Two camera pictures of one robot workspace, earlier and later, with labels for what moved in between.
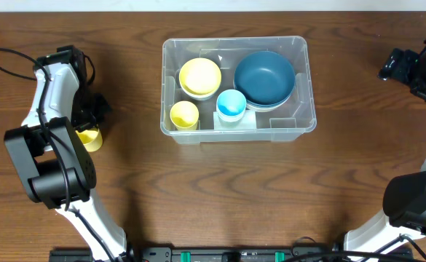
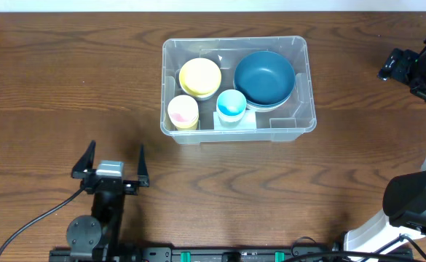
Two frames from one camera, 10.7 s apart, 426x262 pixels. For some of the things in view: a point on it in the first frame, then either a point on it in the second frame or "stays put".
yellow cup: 92,139 → 190,126
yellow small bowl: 200,76 stays put
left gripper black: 104,107 → 85,170
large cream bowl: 261,110 stays put
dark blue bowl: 264,78 stays put
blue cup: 231,102 stays put
